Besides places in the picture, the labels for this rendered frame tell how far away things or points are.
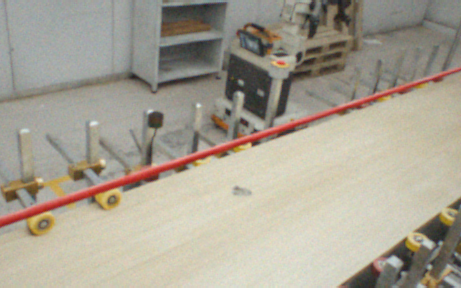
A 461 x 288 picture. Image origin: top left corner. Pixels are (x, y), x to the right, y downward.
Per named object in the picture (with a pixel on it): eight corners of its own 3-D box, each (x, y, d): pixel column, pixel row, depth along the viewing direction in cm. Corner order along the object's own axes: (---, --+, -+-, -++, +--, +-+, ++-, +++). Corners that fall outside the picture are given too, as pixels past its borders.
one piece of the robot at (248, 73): (262, 134, 392) (280, 36, 351) (220, 108, 426) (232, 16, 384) (289, 126, 413) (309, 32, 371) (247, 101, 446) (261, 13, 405)
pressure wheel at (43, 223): (31, 203, 152) (52, 207, 159) (20, 224, 153) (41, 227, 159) (39, 213, 149) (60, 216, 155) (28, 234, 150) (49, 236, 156)
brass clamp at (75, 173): (67, 174, 181) (66, 163, 179) (99, 165, 190) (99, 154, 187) (74, 182, 177) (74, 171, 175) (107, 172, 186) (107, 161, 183)
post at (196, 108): (182, 191, 230) (191, 102, 206) (188, 189, 233) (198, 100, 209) (187, 195, 228) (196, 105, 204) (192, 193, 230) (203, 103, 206)
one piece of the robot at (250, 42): (267, 65, 372) (263, 41, 355) (237, 51, 393) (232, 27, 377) (277, 58, 375) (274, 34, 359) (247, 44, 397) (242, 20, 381)
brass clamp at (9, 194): (0, 195, 166) (-2, 183, 163) (38, 183, 174) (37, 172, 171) (7, 204, 162) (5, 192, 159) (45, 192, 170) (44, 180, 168)
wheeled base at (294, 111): (256, 153, 392) (261, 126, 379) (208, 121, 431) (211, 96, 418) (309, 135, 433) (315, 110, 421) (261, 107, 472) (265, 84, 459)
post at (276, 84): (257, 152, 259) (271, 75, 236) (263, 150, 262) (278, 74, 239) (263, 156, 256) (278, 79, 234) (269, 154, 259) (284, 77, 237)
